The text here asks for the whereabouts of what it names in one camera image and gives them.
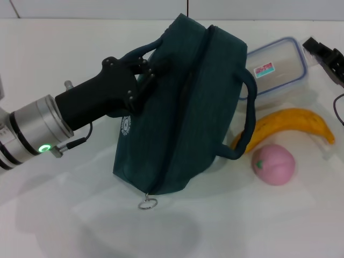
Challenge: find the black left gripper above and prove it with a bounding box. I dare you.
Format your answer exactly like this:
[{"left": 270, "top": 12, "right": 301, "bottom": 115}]
[{"left": 55, "top": 55, "right": 172, "bottom": 132}]

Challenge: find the clear blue-rimmed food container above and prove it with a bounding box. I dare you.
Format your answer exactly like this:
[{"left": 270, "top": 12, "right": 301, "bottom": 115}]
[{"left": 238, "top": 36, "right": 309, "bottom": 102}]

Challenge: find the teal blue lunch bag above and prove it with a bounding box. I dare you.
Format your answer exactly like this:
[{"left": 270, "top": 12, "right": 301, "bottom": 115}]
[{"left": 106, "top": 12, "right": 257, "bottom": 196}]

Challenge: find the yellow banana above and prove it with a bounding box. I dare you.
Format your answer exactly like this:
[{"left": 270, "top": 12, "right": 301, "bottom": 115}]
[{"left": 231, "top": 107, "right": 336, "bottom": 154}]

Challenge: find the pink peach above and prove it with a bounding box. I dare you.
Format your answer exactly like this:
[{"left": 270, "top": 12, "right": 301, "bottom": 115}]
[{"left": 251, "top": 144, "right": 296, "bottom": 186}]

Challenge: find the silver zipper pull ring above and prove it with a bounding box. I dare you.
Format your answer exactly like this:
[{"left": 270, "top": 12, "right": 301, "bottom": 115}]
[{"left": 138, "top": 192, "right": 157, "bottom": 210}]

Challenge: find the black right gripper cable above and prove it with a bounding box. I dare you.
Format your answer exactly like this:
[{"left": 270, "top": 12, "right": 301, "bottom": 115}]
[{"left": 333, "top": 93, "right": 344, "bottom": 124}]

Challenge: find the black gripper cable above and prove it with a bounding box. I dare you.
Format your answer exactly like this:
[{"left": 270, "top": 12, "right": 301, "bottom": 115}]
[
  {"left": 333, "top": 93, "right": 344, "bottom": 124},
  {"left": 55, "top": 122, "right": 94, "bottom": 159}
]

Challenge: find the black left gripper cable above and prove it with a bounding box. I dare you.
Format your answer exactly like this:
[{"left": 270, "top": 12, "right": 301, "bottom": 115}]
[{"left": 55, "top": 122, "right": 94, "bottom": 159}]

